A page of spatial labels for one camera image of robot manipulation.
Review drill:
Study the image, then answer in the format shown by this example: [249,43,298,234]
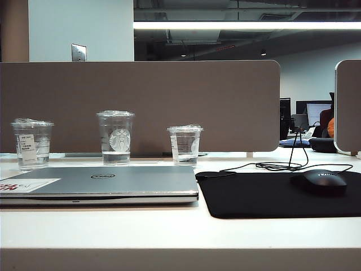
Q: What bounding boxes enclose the black mouse cable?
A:
[219,128,354,178]

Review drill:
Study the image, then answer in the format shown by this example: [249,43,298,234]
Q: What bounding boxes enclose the wide brown desk divider panel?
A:
[0,59,281,155]

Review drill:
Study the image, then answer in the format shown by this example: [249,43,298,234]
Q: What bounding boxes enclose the silver Dell laptop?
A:
[0,165,200,207]

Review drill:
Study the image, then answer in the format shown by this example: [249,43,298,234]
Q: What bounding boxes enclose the black mouse pad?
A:
[195,170,361,220]

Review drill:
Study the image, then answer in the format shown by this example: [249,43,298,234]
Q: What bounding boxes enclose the small clear plastic cup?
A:
[166,124,204,166]

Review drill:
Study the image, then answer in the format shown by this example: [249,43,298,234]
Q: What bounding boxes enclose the tall clear Starbucks logo cup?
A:
[95,110,135,166]

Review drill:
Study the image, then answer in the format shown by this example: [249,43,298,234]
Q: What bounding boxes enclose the lit computer monitor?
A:
[295,100,334,128]

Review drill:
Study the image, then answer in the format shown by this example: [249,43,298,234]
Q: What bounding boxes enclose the clear cup with paper label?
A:
[10,117,55,172]

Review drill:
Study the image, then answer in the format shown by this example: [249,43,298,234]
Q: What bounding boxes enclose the white ceiling light strip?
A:
[133,21,361,30]

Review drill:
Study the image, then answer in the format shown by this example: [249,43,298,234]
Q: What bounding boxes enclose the person in red shirt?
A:
[314,91,336,139]

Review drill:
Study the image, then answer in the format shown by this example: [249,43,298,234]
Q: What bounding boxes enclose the dark oval pouch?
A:
[309,137,338,154]

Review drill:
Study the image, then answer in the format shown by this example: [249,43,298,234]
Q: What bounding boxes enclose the narrow brown desk divider panel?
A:
[334,59,361,156]

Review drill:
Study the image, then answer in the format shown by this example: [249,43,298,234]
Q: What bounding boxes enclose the black wired computer mouse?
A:
[290,169,348,195]

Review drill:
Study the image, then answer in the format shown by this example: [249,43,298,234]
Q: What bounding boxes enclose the metal wall plate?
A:
[71,43,87,62]

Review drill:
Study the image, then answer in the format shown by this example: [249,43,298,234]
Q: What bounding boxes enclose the blue cloth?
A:
[280,137,311,148]

